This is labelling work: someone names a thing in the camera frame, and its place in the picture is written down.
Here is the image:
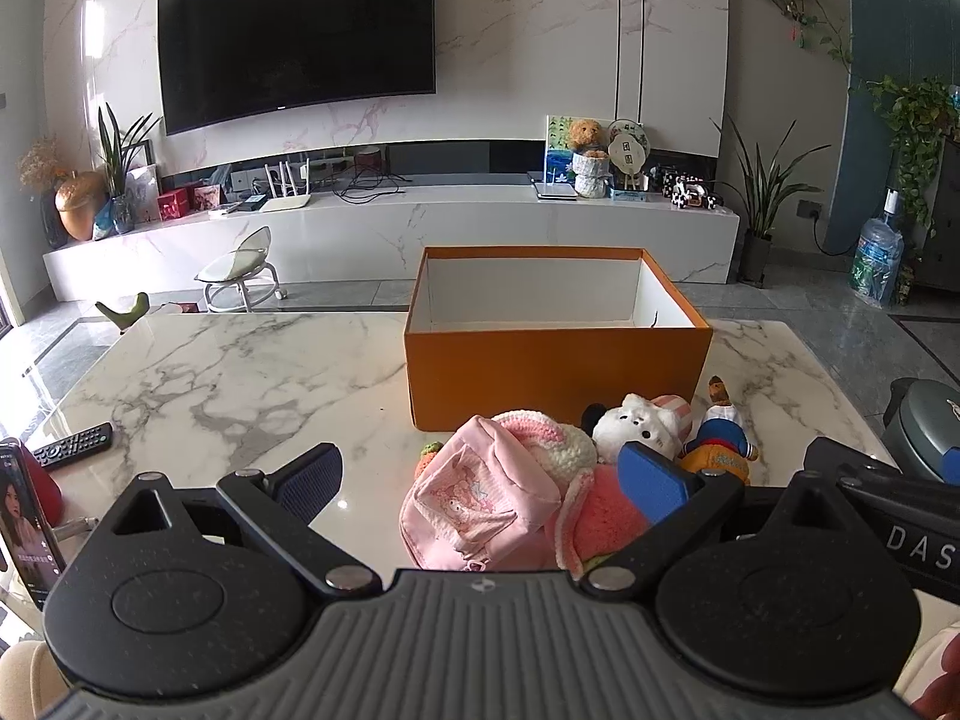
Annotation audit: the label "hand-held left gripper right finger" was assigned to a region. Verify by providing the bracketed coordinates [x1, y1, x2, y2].
[581, 441, 854, 595]

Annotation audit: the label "black white toy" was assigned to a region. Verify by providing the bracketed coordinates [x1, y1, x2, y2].
[670, 176, 721, 209]

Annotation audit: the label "blue green painting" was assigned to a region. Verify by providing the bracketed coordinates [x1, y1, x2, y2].
[544, 114, 601, 182]

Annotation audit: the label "black remote control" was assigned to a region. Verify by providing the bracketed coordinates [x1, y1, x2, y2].
[30, 422, 115, 470]

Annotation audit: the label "red phone stand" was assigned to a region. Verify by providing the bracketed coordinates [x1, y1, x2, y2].
[30, 446, 66, 527]

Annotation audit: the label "white marble television cabinet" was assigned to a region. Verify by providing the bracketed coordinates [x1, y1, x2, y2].
[41, 184, 742, 302]

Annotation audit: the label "bear doll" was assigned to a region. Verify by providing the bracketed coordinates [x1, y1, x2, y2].
[679, 375, 760, 485]

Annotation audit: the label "gold acorn vase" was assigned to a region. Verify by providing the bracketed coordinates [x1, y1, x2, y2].
[55, 171, 108, 242]

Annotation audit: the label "black television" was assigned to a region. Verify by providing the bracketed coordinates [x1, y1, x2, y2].
[156, 0, 437, 137]

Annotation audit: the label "grey laptop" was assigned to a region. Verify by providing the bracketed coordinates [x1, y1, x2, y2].
[527, 171, 580, 202]

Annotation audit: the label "green toy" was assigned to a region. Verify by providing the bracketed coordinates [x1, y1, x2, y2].
[95, 292, 151, 335]

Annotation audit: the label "black cables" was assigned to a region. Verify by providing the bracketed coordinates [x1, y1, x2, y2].
[334, 171, 413, 203]

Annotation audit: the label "orchid plant in blue vase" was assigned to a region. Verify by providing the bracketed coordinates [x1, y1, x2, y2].
[96, 103, 162, 235]

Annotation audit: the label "white pink knitted hat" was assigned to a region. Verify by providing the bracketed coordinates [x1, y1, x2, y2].
[491, 409, 597, 481]

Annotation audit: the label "trailing green plant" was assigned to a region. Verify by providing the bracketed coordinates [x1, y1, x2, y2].
[855, 75, 960, 230]

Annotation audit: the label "teddy bear bouquet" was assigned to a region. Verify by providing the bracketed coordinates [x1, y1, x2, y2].
[566, 118, 612, 200]

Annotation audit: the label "white router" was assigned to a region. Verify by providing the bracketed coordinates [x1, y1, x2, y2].
[259, 157, 312, 212]

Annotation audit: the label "smartphone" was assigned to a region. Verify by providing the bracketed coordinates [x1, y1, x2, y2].
[0, 439, 68, 612]

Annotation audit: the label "white cat plush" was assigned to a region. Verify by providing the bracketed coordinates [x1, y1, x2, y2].
[583, 392, 702, 462]

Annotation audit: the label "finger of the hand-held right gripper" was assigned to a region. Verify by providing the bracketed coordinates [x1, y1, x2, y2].
[804, 436, 905, 481]

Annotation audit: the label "white rolling stool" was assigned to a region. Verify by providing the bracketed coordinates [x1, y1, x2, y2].
[196, 226, 287, 314]

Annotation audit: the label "dark cabinet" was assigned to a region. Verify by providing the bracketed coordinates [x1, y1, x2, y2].
[911, 157, 960, 293]

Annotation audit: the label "grey chair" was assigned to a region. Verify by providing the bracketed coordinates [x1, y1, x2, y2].
[883, 377, 960, 482]

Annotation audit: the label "orange cardboard box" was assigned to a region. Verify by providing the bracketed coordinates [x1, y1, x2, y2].
[403, 245, 713, 432]

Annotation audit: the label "potted long-leaf plant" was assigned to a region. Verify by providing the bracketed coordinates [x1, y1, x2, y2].
[711, 116, 822, 290]

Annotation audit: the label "blue water bottle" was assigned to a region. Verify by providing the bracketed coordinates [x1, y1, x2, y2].
[849, 187, 905, 308]

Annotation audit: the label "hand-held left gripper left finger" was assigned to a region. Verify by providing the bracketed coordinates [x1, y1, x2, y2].
[94, 442, 385, 599]

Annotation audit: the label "pink fabric bag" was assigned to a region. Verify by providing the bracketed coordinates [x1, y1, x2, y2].
[397, 415, 563, 575]

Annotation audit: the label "dried flowers in dark vase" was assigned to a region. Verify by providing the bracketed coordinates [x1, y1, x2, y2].
[16, 136, 72, 250]

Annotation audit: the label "round fan ornament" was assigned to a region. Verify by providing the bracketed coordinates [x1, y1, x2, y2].
[606, 118, 650, 192]

